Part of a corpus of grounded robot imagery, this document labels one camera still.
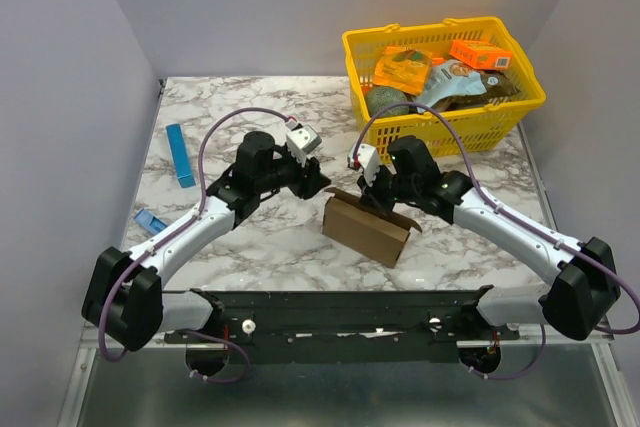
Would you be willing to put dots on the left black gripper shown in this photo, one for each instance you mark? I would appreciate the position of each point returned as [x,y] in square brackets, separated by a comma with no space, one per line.
[306,188]

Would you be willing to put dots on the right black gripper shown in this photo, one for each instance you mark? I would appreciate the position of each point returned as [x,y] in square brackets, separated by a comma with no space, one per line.
[373,192]

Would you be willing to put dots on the brown cardboard box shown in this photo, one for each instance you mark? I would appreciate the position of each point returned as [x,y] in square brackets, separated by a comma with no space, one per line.
[378,237]

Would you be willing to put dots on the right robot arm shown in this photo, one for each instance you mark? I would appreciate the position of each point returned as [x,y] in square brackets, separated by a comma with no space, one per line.
[576,289]

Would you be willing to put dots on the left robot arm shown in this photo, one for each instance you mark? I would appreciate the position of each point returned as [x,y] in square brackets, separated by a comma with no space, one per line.
[126,299]

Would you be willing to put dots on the orange carton box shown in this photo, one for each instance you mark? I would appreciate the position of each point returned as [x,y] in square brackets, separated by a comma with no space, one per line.
[480,55]

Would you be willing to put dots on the green round melon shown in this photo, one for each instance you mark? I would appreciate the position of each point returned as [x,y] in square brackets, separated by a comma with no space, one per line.
[381,97]

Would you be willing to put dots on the yellow plastic basket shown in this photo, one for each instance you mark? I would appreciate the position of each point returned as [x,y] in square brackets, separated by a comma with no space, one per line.
[482,126]

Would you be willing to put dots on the orange snack pouch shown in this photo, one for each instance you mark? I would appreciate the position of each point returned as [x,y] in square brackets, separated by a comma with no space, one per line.
[403,68]

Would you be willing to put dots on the light blue snack bag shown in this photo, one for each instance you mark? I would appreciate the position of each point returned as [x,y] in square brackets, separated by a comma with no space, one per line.
[448,81]

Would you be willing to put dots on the long blue bar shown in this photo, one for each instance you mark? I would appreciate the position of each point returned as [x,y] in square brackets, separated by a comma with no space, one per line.
[180,156]

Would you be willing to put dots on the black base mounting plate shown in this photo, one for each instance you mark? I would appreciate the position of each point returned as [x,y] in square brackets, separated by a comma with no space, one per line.
[361,327]

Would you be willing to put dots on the small blue block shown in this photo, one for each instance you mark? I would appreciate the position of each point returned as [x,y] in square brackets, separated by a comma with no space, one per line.
[149,222]

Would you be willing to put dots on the dark brown snack bag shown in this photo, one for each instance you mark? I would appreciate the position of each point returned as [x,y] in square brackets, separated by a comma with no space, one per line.
[499,88]

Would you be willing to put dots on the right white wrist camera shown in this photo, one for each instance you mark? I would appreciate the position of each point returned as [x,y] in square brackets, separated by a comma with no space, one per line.
[364,158]

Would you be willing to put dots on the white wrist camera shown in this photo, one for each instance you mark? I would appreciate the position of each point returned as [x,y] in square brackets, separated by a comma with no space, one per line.
[364,158]
[301,141]

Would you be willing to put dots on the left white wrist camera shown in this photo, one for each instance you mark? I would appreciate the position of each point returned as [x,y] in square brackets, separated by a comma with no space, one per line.
[301,141]

